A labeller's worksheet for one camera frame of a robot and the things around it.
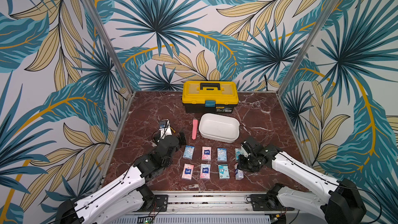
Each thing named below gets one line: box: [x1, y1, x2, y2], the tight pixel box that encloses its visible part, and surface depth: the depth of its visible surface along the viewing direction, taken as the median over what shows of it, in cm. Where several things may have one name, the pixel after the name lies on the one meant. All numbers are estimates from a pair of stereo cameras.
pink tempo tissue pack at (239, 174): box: [234, 162, 245, 181], surface depth 79 cm
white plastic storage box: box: [199, 113, 240, 144], surface depth 100 cm
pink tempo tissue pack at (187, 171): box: [181, 163, 195, 181], surface depth 82 cm
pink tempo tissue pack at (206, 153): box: [201, 146, 212, 161], surface depth 89 cm
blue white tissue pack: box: [217, 147, 228, 162], surface depth 88 cm
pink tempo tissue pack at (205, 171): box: [200, 163, 211, 180], surface depth 82 cm
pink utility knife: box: [191, 117, 199, 140], surface depth 100 cm
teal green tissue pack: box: [218, 164, 231, 180], surface depth 83 cm
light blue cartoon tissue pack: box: [182, 145, 196, 160], surface depth 90 cm
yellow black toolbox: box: [181, 80, 239, 114], surface depth 98 cm
